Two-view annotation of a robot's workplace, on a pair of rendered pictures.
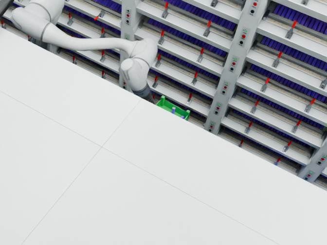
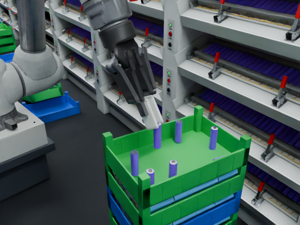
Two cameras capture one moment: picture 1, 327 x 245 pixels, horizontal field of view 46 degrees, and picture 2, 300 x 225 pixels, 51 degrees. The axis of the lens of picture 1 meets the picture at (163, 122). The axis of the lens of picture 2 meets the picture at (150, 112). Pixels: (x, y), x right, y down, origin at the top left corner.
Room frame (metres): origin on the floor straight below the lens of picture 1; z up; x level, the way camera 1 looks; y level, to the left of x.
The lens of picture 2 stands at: (0.83, -0.30, 0.97)
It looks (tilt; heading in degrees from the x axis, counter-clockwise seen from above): 28 degrees down; 34
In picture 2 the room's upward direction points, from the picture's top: straight up
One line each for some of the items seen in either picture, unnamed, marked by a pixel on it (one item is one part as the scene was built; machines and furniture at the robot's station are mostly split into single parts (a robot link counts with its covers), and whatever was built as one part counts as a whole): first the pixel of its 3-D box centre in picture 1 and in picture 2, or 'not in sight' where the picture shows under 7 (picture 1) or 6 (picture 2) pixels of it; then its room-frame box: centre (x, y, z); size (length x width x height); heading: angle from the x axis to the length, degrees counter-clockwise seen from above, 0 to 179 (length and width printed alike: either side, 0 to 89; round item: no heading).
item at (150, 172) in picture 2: not in sight; (150, 181); (1.26, -0.01, 0.52); 0.02 x 0.02 x 0.06
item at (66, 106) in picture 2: not in sight; (51, 107); (1.94, 1.22, 0.04); 0.30 x 0.20 x 0.08; 159
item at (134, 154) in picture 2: not in sight; (134, 163); (1.30, 0.06, 0.52); 0.02 x 0.02 x 0.06
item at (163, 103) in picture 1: (161, 122); (175, 149); (1.39, 0.01, 0.52); 0.30 x 0.20 x 0.08; 155
